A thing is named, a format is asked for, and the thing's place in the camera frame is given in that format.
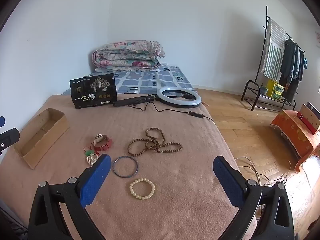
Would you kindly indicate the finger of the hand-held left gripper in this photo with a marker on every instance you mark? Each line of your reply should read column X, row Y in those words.
column 8, row 137
column 2, row 121

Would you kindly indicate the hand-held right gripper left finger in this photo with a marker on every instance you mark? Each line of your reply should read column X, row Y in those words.
column 95, row 180

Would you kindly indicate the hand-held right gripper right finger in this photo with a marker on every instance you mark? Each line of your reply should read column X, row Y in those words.
column 227, row 182

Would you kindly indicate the blue metal bangle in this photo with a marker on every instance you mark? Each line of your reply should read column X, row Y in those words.
column 113, row 168

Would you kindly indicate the green jade pendant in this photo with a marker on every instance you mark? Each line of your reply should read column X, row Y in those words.
column 89, row 152

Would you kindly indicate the pink fleece blanket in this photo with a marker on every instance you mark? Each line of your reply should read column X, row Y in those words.
column 175, row 205

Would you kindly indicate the orange cloth covered table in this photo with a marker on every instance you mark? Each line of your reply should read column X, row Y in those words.
column 292, row 132

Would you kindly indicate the black folded tripod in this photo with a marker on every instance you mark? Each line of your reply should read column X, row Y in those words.
column 130, row 101

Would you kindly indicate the black snack bag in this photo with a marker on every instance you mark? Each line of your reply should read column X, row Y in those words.
column 93, row 91

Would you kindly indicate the red flat box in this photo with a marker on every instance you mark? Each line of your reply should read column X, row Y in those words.
column 306, row 122

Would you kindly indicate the small green plant pot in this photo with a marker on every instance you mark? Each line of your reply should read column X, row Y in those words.
column 264, row 90

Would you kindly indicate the yellow crate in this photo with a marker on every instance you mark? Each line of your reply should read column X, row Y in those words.
column 275, row 88

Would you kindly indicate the beige cardboard box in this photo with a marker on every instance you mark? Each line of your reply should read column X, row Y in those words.
column 310, row 115

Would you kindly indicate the blue checked bed sheet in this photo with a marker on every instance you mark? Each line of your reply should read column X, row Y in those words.
column 140, row 81

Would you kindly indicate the folded floral quilt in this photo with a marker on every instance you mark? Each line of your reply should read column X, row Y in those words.
column 127, row 55

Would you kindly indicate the dark hanging clothes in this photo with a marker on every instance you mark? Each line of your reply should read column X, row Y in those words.
column 290, row 65

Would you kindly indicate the striped hanging towel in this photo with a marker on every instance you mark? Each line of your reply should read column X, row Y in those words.
column 273, row 55

